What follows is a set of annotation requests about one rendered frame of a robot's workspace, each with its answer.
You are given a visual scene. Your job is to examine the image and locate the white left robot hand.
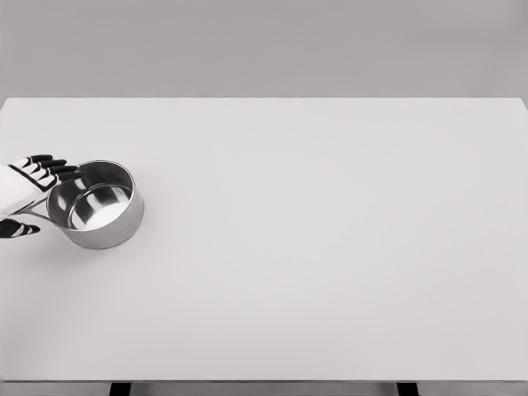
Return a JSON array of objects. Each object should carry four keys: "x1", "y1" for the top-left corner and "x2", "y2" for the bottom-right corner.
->
[{"x1": 0, "y1": 153, "x2": 86, "y2": 240}]

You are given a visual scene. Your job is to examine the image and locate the stainless steel pot with handle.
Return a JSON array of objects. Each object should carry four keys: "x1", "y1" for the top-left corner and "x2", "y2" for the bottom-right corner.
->
[{"x1": 19, "y1": 160, "x2": 145, "y2": 251}]

